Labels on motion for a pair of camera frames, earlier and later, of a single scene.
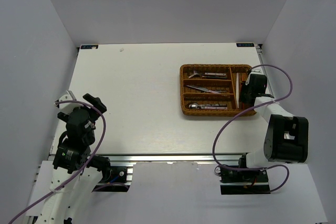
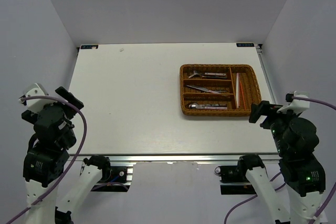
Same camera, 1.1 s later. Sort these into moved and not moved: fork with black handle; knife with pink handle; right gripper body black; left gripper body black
Moved: left gripper body black; right gripper body black
Not moved: knife with pink handle; fork with black handle
